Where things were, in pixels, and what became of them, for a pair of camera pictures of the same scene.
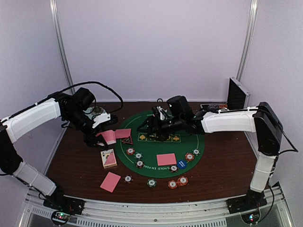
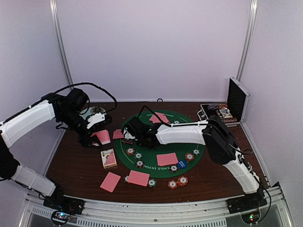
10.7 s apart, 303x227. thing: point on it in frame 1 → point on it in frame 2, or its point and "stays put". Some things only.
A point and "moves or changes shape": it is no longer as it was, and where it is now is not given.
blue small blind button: [182, 164] stays put
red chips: [130, 151] stays put
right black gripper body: [164, 128] → [140, 143]
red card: [110, 182] stays put
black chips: [173, 168] stays put
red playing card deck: [109, 136] moves or changes shape
